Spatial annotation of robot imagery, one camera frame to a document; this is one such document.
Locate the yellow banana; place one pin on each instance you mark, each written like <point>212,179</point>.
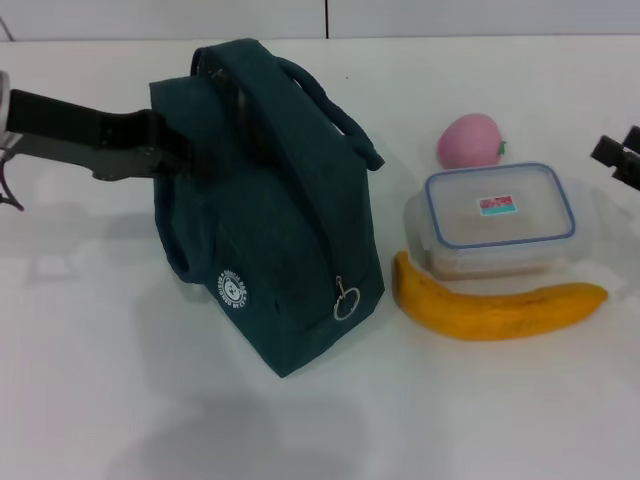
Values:
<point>490,315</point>

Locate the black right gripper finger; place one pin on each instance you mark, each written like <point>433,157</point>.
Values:
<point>607,152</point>
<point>632,137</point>

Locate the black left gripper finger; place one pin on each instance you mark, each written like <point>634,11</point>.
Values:
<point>185,155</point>

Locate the clear blue-rimmed food container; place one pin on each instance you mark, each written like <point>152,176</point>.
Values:
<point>497,210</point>

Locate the pink peach toy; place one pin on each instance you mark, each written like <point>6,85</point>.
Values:
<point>470,141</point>

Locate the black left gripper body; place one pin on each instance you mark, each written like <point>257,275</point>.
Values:
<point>75,135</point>

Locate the dark teal lunch bag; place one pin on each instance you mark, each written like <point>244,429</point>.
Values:
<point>280,210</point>

